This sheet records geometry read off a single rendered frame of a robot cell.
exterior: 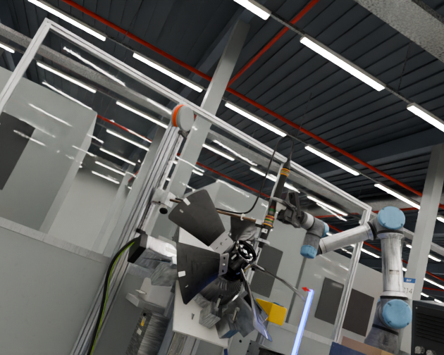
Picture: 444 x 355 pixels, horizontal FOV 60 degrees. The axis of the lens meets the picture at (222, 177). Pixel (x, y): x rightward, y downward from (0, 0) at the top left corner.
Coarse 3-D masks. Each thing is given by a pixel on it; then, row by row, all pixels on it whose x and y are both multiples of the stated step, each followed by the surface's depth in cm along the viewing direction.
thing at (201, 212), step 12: (204, 192) 178; (180, 204) 172; (192, 204) 173; (204, 204) 174; (168, 216) 168; (180, 216) 170; (192, 216) 171; (204, 216) 171; (216, 216) 173; (192, 228) 169; (204, 228) 170; (216, 228) 170; (204, 240) 169
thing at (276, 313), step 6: (258, 300) 211; (264, 306) 204; (270, 306) 200; (276, 306) 200; (270, 312) 199; (276, 312) 200; (282, 312) 202; (270, 318) 198; (276, 318) 200; (282, 318) 201; (282, 324) 201
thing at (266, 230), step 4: (288, 160) 186; (284, 164) 185; (288, 164) 184; (288, 168) 187; (264, 224) 176; (264, 228) 175; (268, 228) 175; (264, 232) 175; (268, 232) 175; (260, 236) 176; (264, 236) 174; (260, 244) 174
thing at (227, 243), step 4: (224, 232) 171; (220, 236) 170; (224, 236) 170; (228, 236) 170; (216, 240) 170; (220, 240) 170; (224, 240) 170; (228, 240) 170; (232, 240) 170; (212, 244) 169; (216, 244) 169; (220, 244) 169; (224, 244) 169; (228, 244) 169; (212, 248) 169; (220, 248) 169; (224, 248) 169; (220, 252) 169
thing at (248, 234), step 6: (234, 222) 195; (240, 222) 195; (246, 222) 194; (252, 222) 195; (234, 228) 190; (240, 228) 189; (246, 228) 188; (252, 228) 188; (234, 234) 186; (240, 234) 184; (246, 234) 183; (252, 234) 183; (234, 240) 180; (246, 240) 178; (252, 240) 178
